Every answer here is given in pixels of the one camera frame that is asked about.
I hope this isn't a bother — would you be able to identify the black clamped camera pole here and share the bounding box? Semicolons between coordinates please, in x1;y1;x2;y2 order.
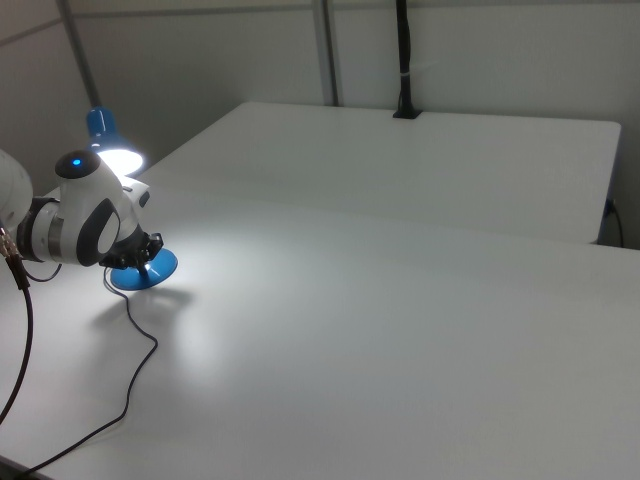
391;0;424;121

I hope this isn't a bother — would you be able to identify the thin grey partition post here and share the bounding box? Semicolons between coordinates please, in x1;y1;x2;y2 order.
53;0;105;110

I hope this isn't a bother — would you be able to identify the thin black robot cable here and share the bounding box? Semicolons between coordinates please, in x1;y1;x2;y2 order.
22;262;65;283

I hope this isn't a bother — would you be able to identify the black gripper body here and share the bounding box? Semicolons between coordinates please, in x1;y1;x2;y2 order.
98;230;151;272

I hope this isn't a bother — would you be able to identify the black cable at wall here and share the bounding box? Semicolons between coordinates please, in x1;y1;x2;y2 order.
605;198;626;248

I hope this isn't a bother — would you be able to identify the black lamp power cable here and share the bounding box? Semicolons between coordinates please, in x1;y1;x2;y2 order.
17;267;160;479

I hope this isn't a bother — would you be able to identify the wide grey partition post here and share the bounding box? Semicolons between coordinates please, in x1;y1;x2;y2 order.
311;0;347;108

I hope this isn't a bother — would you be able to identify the blue gooseneck desk lamp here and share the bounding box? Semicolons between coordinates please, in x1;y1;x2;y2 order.
83;105;180;291

